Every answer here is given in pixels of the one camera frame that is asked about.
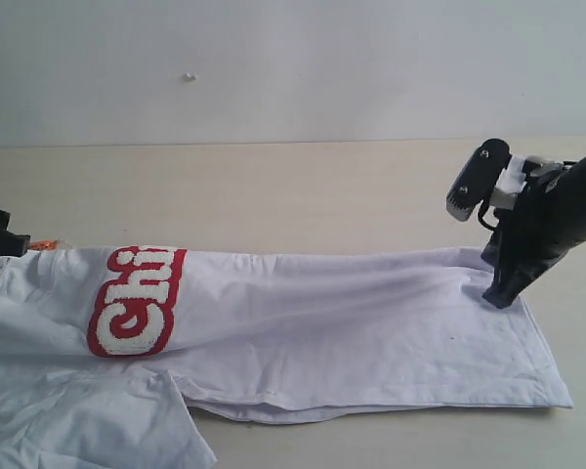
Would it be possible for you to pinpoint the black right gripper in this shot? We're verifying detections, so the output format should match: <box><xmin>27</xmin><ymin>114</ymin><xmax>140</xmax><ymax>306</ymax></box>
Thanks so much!
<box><xmin>482</xmin><ymin>181</ymin><xmax>581</xmax><ymax>309</ymax></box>

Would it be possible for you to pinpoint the white t-shirt red Chinese patch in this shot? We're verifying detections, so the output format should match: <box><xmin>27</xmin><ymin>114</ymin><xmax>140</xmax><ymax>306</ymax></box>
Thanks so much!
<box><xmin>0</xmin><ymin>245</ymin><xmax>572</xmax><ymax>468</ymax></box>

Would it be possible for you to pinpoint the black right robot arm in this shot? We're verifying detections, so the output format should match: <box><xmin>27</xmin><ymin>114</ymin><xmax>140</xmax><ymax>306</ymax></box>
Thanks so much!
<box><xmin>481</xmin><ymin>156</ymin><xmax>586</xmax><ymax>309</ymax></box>

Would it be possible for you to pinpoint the orange clothing tag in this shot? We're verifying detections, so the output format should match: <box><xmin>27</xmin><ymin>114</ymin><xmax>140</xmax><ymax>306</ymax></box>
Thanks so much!
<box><xmin>28</xmin><ymin>240</ymin><xmax>61</xmax><ymax>251</ymax></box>

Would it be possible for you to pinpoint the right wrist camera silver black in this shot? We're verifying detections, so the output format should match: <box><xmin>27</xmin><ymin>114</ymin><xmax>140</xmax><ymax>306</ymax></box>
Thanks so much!
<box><xmin>445</xmin><ymin>138</ymin><xmax>511</xmax><ymax>222</ymax></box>

